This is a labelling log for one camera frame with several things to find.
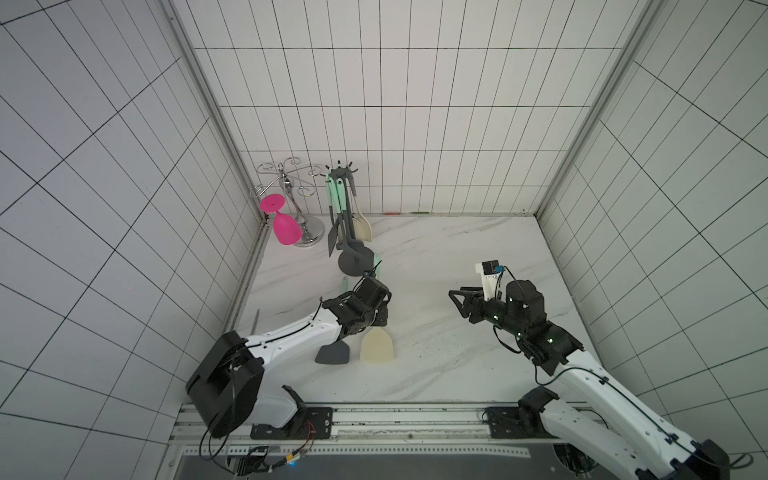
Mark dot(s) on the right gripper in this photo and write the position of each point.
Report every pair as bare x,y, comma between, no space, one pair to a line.
475,303

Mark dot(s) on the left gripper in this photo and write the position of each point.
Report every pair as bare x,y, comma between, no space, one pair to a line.
381,315

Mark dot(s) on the beige spatula green handle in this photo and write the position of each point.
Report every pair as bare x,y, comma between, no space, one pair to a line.
377,346

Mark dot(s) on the grey spatula green handle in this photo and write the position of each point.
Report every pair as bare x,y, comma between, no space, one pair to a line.
337,352

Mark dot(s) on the beige spatula grey handle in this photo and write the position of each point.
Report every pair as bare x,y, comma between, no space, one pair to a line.
362,227

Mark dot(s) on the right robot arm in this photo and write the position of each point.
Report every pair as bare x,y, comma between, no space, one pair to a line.
580,402

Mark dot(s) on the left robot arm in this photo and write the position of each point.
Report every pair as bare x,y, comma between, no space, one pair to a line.
226,387

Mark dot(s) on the grey utensil rack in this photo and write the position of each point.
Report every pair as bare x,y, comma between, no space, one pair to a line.
355,258

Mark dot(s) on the pink plastic wine glass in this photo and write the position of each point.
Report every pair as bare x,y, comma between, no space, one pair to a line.
285,227

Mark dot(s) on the chrome glass holder stand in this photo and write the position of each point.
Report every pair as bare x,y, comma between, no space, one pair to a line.
285,180

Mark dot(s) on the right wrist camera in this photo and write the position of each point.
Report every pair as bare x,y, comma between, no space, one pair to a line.
490,273

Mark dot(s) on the grey utensil green handle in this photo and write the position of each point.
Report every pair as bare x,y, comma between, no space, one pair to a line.
334,207

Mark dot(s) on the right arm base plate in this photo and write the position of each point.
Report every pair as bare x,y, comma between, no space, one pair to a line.
515,423

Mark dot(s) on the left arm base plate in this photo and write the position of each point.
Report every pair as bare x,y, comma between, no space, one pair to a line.
309,422

